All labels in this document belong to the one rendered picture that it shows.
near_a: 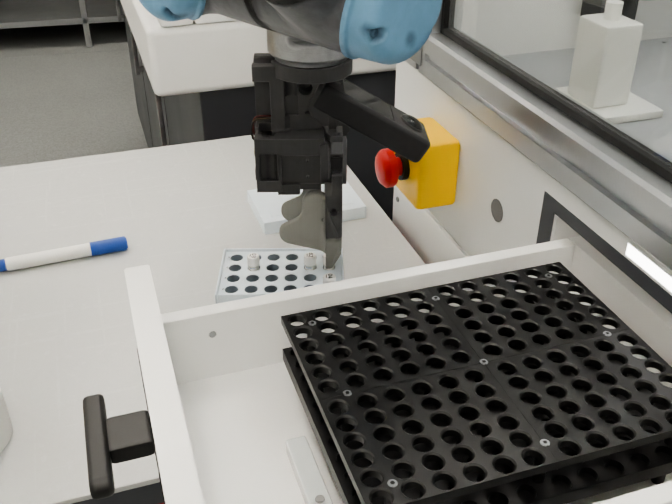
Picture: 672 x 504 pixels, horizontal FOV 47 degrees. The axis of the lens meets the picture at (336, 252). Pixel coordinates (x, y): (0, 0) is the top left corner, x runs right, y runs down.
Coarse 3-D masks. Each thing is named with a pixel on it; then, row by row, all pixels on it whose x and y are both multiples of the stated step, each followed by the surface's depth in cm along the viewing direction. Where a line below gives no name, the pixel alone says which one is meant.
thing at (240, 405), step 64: (512, 256) 61; (576, 256) 63; (192, 320) 54; (256, 320) 56; (320, 320) 58; (640, 320) 56; (192, 384) 57; (256, 384) 57; (192, 448) 52; (256, 448) 52
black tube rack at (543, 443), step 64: (384, 320) 54; (448, 320) 53; (512, 320) 53; (576, 320) 58; (384, 384) 48; (448, 384) 52; (512, 384) 52; (576, 384) 48; (640, 384) 48; (320, 448) 48; (384, 448) 43; (448, 448) 43; (512, 448) 43; (576, 448) 44; (640, 448) 47
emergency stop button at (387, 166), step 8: (384, 152) 78; (392, 152) 78; (376, 160) 79; (384, 160) 77; (392, 160) 77; (400, 160) 78; (376, 168) 79; (384, 168) 77; (392, 168) 77; (400, 168) 78; (384, 176) 78; (392, 176) 77; (384, 184) 78; (392, 184) 78
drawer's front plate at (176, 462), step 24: (144, 288) 51; (144, 312) 49; (144, 336) 47; (144, 360) 45; (168, 360) 45; (144, 384) 44; (168, 384) 43; (168, 408) 42; (168, 432) 40; (168, 456) 39; (192, 456) 39; (168, 480) 38; (192, 480) 38
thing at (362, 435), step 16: (288, 320) 53; (304, 320) 53; (288, 336) 52; (304, 352) 50; (320, 352) 50; (304, 368) 49; (320, 368) 49; (320, 384) 48; (336, 384) 48; (320, 400) 46; (336, 400) 46; (336, 416) 45; (352, 416) 45; (336, 432) 44; (352, 432) 44; (368, 448) 43; (352, 464) 42; (352, 480) 42; (384, 480) 41; (368, 496) 40; (384, 496) 41
